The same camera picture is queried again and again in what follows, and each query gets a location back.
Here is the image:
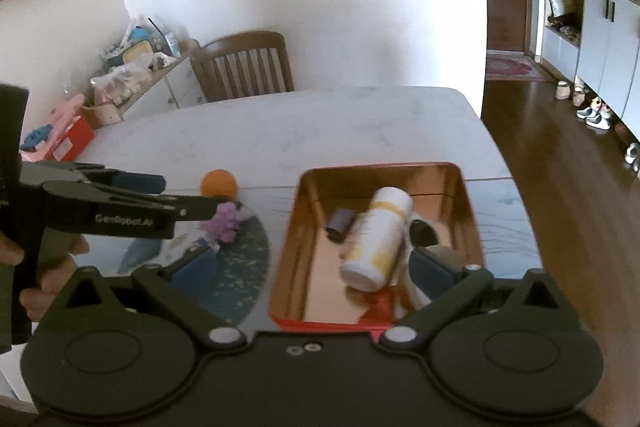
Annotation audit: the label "red packet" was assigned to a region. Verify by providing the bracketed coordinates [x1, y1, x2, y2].
[357, 288, 401, 323]

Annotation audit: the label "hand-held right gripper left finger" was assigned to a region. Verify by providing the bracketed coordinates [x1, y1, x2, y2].
[55, 247, 248, 350]

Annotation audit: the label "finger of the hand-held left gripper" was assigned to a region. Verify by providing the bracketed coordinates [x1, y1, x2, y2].
[20, 162, 167, 195]
[42, 181, 222, 223]

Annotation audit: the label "orange ball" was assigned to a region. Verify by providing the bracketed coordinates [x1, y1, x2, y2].
[200, 169, 239, 198]

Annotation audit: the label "white sideboard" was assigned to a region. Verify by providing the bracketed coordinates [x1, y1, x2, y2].
[85, 39, 206, 128]

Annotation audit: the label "small wooden box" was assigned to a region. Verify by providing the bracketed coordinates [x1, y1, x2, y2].
[82, 103, 123, 129]

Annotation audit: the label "pair of white sneakers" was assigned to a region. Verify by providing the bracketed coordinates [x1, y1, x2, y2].
[576, 99, 613, 131]

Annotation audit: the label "wooden chair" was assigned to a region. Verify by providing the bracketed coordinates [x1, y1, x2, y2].
[190, 31, 295, 104]

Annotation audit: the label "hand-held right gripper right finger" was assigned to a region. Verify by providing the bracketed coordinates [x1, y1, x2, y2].
[380, 247, 586, 350]

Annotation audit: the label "red door mat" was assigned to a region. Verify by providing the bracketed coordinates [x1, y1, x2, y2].
[485, 54, 556, 82]

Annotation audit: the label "red tin box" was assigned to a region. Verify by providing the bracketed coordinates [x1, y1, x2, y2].
[268, 162, 486, 333]

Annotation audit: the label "light blue wall cabinet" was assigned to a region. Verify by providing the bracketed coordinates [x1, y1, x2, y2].
[542, 0, 640, 172]

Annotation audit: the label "red storage box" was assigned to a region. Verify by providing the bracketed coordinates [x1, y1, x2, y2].
[20, 119, 96, 162]

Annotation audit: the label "white sunglasses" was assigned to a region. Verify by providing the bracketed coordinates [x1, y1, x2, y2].
[392, 218, 446, 310]

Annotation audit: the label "purple toy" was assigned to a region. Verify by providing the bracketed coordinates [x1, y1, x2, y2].
[201, 202, 251, 244]

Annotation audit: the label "white and yellow bottle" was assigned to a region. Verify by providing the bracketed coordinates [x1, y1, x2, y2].
[340, 187, 414, 292]

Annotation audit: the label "small dark cylinder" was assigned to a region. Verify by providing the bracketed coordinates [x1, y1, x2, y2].
[326, 208, 355, 244]

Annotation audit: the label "yellow and teal box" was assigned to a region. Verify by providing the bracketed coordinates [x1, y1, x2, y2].
[107, 41, 156, 68]

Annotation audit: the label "person's left hand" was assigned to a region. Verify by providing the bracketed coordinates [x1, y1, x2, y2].
[0, 229, 92, 323]

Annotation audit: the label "printed blue table mat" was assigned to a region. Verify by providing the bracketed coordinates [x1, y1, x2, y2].
[75, 189, 543, 333]

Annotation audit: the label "clear plastic bag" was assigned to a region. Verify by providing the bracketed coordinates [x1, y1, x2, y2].
[90, 62, 151, 105]

